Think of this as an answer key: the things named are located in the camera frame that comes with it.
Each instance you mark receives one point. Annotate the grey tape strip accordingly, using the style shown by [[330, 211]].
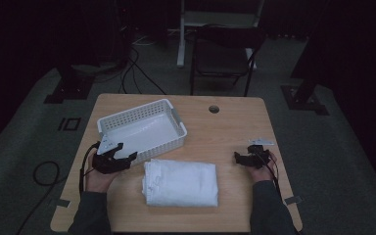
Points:
[[63, 203], [293, 199]]

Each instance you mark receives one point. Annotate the black folding chair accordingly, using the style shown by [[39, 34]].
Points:
[[220, 60]]

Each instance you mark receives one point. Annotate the person's left hand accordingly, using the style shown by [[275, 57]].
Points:
[[98, 181]]

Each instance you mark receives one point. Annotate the white perforated plastic basket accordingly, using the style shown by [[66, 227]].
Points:
[[143, 130]]

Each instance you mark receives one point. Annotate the white towel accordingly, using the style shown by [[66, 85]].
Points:
[[182, 182]]

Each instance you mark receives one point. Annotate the person's right hand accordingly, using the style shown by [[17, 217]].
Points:
[[261, 174]]

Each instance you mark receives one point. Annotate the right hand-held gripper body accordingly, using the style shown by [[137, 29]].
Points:
[[258, 158]]

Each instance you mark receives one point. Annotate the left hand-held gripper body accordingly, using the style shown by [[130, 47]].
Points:
[[106, 164]]

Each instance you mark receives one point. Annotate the black stand base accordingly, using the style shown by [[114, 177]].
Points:
[[70, 89], [303, 99]]

